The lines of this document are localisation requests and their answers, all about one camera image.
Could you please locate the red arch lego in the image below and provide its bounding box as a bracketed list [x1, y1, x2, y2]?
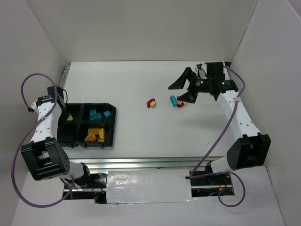
[147, 98, 156, 108]

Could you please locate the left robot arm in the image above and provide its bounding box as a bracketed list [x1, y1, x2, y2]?
[21, 86, 90, 188]

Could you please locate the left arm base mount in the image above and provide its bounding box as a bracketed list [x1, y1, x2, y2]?
[62, 173, 107, 204]

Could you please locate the aluminium front rail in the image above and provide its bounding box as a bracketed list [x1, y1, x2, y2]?
[68, 157, 226, 169]

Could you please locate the small blue lego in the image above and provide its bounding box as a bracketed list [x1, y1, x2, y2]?
[103, 111, 111, 118]

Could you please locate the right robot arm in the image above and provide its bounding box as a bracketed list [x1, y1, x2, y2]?
[168, 62, 271, 175]

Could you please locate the small lime lego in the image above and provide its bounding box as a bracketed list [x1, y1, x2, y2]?
[150, 101, 156, 108]

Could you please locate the black compartment tray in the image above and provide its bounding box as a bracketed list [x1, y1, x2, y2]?
[57, 103, 117, 148]

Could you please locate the orange L-shaped lego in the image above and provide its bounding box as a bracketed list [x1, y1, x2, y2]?
[87, 128, 100, 136]

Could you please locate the green lego brick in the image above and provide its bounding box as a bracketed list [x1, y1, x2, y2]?
[67, 113, 73, 122]

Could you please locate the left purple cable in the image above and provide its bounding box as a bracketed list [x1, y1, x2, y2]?
[11, 73, 76, 208]

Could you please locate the orange printed lego brick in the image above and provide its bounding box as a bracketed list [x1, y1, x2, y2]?
[85, 133, 97, 142]

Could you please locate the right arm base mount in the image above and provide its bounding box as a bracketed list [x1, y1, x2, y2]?
[190, 175, 234, 198]

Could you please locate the yellow lego brick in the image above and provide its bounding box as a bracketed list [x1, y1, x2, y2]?
[98, 128, 105, 142]

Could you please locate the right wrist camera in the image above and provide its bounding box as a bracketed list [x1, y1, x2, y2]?
[195, 64, 206, 73]

